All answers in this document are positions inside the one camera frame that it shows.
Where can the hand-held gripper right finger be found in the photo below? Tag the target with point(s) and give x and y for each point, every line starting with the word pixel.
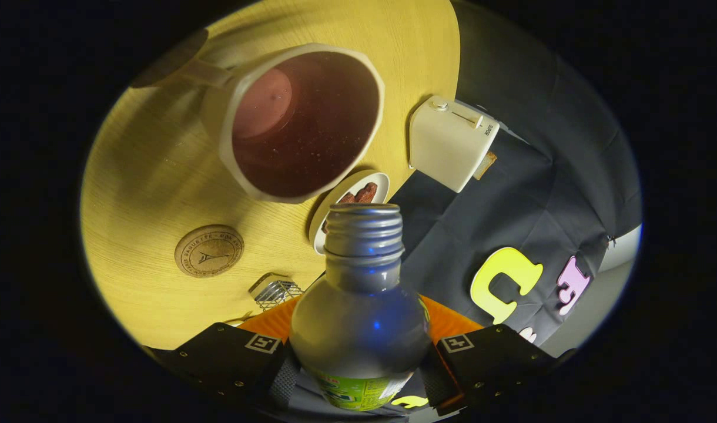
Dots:
pixel 499 358

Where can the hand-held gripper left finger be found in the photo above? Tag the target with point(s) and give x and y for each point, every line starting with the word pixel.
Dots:
pixel 229 358

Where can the round cork coaster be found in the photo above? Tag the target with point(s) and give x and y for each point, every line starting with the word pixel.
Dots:
pixel 208 251

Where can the silver juice bottle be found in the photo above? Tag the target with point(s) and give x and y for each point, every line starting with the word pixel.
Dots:
pixel 358 329

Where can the white cup with pink inside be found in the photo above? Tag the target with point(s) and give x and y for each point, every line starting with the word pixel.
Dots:
pixel 214 111

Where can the round white plate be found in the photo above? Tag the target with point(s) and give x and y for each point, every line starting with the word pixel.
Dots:
pixel 318 232

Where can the wooden table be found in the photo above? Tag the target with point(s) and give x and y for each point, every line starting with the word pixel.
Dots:
pixel 147 194

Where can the toast slice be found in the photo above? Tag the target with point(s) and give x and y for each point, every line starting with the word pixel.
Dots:
pixel 486 165

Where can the red meat slice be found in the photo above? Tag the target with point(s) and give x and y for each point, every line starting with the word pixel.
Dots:
pixel 347 198
pixel 367 192

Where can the white toaster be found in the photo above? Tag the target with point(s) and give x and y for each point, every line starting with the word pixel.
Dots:
pixel 446 147

